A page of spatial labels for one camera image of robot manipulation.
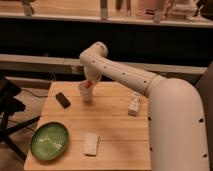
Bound white ceramic cup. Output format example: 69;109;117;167
79;82;93;102

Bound red pepper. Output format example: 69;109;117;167
85;81;92;88

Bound black stand legs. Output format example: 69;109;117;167
0;77;39;160

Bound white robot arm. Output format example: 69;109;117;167
79;42;210;171

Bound black rectangular block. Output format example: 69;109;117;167
55;92;71;108

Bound green ceramic bowl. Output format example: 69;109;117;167
30;122;69;161

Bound white rectangular box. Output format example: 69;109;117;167
128;93;141;116

